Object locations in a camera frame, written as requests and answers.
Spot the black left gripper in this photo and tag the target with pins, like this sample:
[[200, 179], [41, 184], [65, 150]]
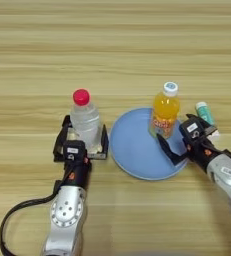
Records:
[[76, 176]]

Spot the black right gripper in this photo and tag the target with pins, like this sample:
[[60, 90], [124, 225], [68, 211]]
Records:
[[203, 155]]

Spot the clear water bottle red cap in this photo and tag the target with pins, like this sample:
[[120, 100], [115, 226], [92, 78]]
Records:
[[85, 123]]

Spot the orange juice bottle white cap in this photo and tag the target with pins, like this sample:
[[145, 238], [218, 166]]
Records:
[[165, 113]]

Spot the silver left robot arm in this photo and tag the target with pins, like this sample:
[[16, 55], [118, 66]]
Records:
[[67, 216]]

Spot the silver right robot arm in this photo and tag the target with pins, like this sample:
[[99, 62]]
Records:
[[227, 176]]

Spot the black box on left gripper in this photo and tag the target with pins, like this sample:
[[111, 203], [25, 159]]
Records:
[[73, 151]]

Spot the green and white glue stick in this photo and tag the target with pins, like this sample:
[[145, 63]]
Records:
[[205, 111]]

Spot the blue round plate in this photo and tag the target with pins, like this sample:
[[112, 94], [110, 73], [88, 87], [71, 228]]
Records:
[[133, 150]]

